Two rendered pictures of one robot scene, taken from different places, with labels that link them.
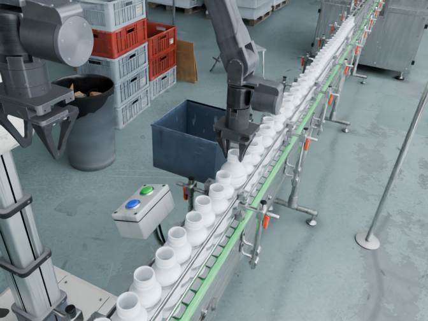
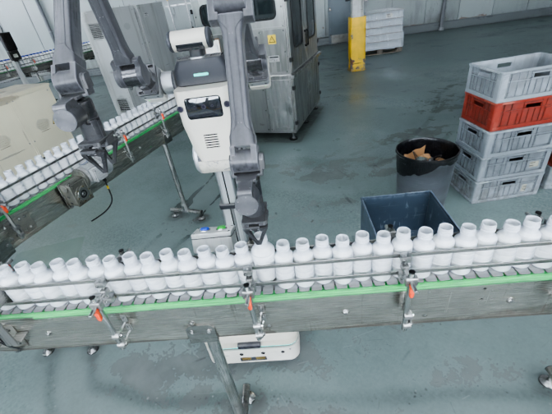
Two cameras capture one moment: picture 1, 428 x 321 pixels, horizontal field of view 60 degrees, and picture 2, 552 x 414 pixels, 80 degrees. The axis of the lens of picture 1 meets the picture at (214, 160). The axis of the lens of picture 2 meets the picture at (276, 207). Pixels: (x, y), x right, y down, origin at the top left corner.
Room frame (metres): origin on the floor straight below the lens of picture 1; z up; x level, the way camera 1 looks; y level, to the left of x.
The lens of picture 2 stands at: (0.63, -0.79, 1.78)
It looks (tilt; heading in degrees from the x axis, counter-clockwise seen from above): 33 degrees down; 72
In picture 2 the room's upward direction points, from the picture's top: 8 degrees counter-clockwise
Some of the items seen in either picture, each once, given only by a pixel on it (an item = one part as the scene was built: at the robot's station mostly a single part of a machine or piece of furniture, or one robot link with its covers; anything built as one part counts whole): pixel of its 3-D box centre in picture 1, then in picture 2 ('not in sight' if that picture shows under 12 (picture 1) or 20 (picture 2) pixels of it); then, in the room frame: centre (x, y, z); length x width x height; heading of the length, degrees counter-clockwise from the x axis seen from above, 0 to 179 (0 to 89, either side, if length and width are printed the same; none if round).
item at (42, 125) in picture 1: (46, 127); (100, 156); (0.45, 0.24, 1.44); 0.07 x 0.07 x 0.09; 67
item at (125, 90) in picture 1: (115, 81); (499, 155); (3.32, 0.99, 0.33); 0.61 x 0.41 x 0.22; 163
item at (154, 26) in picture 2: not in sight; (155, 57); (1.06, 7.01, 0.96); 0.82 x 0.50 x 1.91; 49
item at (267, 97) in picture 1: (257, 84); (247, 182); (0.80, -0.09, 1.39); 0.12 x 0.09 x 0.12; 66
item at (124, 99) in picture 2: not in sight; (126, 66); (0.47, 6.33, 0.96); 0.82 x 0.50 x 1.91; 49
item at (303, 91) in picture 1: (298, 99); (505, 245); (1.45, -0.34, 1.08); 0.06 x 0.06 x 0.17
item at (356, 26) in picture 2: not in sight; (356, 43); (5.41, 6.24, 0.55); 0.40 x 0.40 x 1.10; 67
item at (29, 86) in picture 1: (25, 76); (93, 131); (0.46, 0.26, 1.51); 0.10 x 0.07 x 0.07; 67
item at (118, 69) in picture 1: (113, 58); (505, 131); (3.32, 0.99, 0.55); 0.61 x 0.41 x 0.22; 164
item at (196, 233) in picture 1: (193, 244); (190, 272); (0.59, 0.03, 1.08); 0.06 x 0.06 x 0.17
